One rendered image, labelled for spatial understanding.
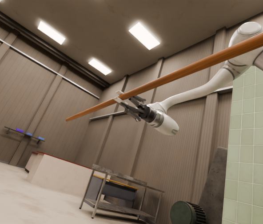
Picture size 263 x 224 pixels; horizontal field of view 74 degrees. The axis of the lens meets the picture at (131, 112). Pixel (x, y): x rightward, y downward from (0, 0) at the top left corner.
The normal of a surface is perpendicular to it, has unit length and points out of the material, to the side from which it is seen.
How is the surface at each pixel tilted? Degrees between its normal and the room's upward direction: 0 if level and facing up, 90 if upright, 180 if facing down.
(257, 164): 90
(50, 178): 90
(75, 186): 90
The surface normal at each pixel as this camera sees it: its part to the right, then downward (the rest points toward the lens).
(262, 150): -0.74, -0.44
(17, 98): 0.62, -0.13
